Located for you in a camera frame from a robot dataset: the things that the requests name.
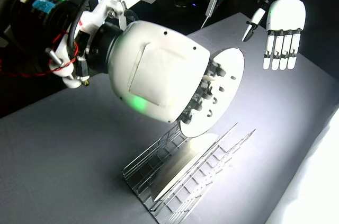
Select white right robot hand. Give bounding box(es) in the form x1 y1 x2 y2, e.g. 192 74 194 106
107 19 228 127

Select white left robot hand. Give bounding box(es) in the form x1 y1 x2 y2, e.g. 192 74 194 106
241 0 307 71

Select white round ceramic plate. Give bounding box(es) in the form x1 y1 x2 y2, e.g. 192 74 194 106
179 47 246 138
149 132 220 202

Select silver cable adapter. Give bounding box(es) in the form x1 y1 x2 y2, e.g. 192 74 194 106
206 0 219 18

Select black camera cable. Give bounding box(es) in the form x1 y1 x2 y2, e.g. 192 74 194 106
66 0 112 58

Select silver wire dish rack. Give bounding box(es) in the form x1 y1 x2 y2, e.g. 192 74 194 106
121 122 257 214

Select red twisted wire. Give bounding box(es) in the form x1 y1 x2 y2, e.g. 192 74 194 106
0 30 80 79

